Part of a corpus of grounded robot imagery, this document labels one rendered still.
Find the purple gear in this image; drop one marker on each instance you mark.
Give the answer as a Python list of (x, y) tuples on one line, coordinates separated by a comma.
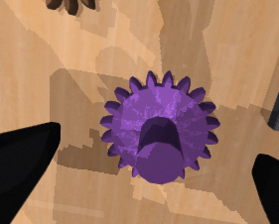
[(159, 129)]

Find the brown gear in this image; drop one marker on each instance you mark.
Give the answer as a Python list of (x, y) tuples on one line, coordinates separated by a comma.
[(70, 5)]

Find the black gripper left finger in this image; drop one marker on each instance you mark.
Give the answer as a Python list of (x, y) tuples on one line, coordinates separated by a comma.
[(25, 155)]

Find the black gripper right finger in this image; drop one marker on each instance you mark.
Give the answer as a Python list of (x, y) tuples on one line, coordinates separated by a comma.
[(265, 173)]

